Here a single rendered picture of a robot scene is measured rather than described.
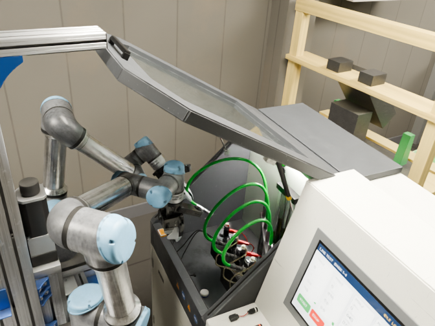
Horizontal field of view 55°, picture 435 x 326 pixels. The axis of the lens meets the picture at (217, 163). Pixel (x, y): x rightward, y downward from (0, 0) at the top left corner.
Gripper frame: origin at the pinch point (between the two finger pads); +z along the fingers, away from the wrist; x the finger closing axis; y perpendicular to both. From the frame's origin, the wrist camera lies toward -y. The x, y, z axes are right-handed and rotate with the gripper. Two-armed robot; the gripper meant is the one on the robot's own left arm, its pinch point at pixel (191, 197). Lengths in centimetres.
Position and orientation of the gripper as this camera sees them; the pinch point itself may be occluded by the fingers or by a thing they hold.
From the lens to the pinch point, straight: 193.2
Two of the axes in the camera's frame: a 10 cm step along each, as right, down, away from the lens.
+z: 6.1, 7.8, 1.5
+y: -7.8, 5.5, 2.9
